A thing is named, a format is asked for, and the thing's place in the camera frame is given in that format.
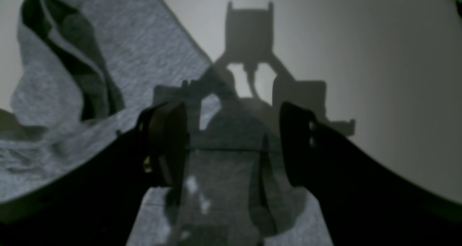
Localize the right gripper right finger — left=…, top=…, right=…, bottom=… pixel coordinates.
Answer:
left=279, top=102, right=462, bottom=246

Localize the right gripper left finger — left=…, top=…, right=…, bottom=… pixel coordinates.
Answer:
left=1, top=101, right=189, bottom=246

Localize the grey T-shirt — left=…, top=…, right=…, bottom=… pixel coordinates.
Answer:
left=1, top=0, right=333, bottom=246

